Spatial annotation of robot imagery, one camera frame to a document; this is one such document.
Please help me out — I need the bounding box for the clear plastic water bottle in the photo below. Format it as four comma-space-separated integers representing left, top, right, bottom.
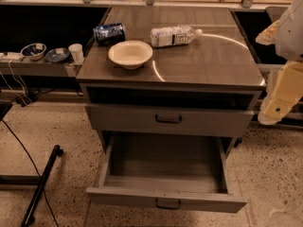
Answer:
151, 25, 203, 47

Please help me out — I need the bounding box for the grey drawer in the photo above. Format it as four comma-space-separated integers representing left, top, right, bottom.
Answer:
85, 104, 253, 137
86, 133, 246, 213

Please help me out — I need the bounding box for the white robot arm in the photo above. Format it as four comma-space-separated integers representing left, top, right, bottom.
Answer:
256, 0, 303, 125

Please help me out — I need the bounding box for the grey wooden drawer cabinet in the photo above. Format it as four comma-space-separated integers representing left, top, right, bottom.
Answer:
77, 6, 265, 150

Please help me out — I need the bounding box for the white paper bowl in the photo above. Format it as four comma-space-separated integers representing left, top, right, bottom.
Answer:
108, 41, 152, 69

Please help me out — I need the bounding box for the blue crushed soda can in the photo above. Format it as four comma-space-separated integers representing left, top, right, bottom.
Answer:
93, 23, 125, 45

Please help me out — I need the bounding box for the white paper cup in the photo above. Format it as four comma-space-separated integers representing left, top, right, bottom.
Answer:
68, 44, 84, 63

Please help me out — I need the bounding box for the blue ceramic bowl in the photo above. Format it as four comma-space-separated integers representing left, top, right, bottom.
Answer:
45, 47, 70, 63

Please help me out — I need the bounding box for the grey side shelf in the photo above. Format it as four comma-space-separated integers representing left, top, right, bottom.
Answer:
0, 61, 81, 78

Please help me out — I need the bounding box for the white power strip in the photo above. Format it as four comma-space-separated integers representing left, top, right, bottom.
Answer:
0, 52, 23, 61

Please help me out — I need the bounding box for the black metal stand leg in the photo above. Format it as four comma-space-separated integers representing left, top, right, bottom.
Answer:
21, 145, 63, 227

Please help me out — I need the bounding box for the black floor cable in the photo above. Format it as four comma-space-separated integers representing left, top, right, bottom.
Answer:
0, 118, 60, 227

